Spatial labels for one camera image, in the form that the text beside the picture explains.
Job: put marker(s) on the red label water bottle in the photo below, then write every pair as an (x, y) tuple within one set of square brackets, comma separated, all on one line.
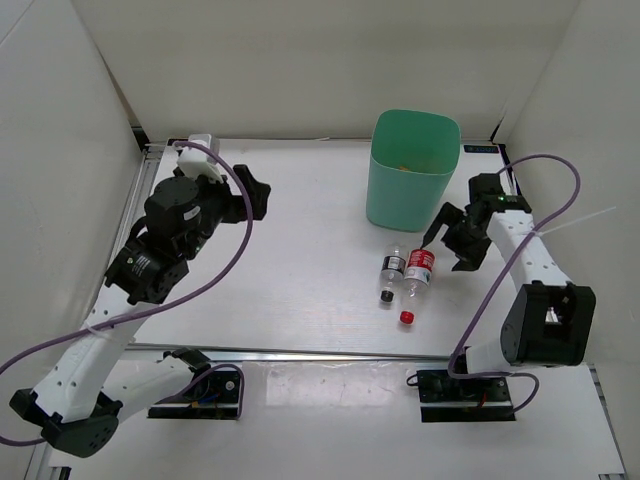
[(415, 285)]

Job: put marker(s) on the green plastic bin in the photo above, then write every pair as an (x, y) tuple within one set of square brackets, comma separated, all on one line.
[(430, 143)]

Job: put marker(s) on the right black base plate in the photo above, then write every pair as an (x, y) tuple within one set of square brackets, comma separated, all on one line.
[(447, 400)]

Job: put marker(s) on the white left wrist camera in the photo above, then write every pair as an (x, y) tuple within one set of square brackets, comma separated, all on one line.
[(193, 163)]

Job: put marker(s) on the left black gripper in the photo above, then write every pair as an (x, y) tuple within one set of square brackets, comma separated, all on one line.
[(236, 206)]

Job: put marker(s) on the black label water bottle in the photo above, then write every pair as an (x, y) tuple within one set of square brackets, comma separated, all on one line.
[(392, 271)]

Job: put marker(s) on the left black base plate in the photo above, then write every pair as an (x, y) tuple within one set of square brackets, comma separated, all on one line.
[(217, 395)]

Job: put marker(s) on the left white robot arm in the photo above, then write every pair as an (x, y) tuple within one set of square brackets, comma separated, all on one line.
[(76, 406)]

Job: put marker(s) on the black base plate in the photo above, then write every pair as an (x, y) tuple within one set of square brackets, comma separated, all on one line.
[(217, 395), (447, 400)]

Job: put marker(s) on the aluminium frame rail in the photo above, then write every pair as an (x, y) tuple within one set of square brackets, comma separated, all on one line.
[(307, 283)]

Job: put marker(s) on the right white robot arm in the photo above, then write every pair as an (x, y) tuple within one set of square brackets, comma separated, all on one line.
[(549, 322)]

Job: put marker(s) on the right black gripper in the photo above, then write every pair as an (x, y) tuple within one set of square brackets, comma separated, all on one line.
[(450, 216)]

